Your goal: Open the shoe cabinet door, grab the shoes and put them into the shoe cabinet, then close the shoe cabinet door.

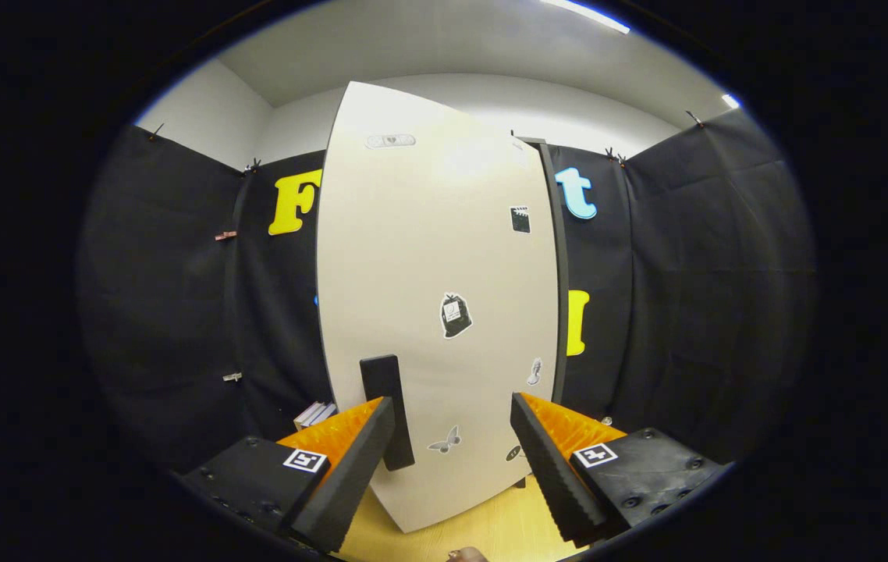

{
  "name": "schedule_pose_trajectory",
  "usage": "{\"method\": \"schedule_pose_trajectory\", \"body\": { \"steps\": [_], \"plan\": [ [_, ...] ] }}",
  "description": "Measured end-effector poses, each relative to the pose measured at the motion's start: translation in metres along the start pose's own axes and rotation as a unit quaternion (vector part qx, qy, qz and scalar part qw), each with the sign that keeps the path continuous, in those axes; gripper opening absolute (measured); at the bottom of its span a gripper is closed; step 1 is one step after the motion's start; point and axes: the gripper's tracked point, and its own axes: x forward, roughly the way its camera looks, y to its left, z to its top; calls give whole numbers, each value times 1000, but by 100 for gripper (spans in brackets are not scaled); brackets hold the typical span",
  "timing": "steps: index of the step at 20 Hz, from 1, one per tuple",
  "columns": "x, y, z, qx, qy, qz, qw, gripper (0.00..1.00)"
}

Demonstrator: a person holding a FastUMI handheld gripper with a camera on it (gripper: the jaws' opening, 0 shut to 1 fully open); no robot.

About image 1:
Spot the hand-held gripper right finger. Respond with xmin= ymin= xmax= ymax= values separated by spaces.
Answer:
xmin=510 ymin=392 xmax=732 ymax=549

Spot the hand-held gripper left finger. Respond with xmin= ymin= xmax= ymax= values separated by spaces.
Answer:
xmin=179 ymin=396 xmax=396 ymax=555

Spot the black door handle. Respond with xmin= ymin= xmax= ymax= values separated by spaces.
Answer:
xmin=360 ymin=355 xmax=416 ymax=471

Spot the grey shoe cabinet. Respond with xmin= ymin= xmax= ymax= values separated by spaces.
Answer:
xmin=513 ymin=134 xmax=571 ymax=489

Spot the beige shoe cabinet door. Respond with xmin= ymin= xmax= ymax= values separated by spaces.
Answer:
xmin=315 ymin=80 xmax=563 ymax=534

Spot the white book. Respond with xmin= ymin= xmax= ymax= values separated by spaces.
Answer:
xmin=293 ymin=401 xmax=329 ymax=430

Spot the black backdrop cloth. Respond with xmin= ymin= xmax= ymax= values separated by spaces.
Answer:
xmin=77 ymin=108 xmax=818 ymax=473

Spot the long ceiling light strip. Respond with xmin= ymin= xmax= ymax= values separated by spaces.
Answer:
xmin=542 ymin=0 xmax=632 ymax=34

